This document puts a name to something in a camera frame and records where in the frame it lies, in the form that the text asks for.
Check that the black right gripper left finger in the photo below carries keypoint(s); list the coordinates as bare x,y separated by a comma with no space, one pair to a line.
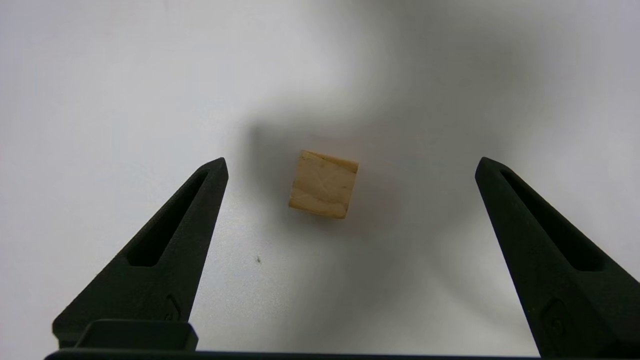
150,295

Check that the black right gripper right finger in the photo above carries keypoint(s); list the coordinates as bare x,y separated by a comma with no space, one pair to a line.
575,300

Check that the small wooden cube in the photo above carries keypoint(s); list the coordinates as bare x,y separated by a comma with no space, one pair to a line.
324,185

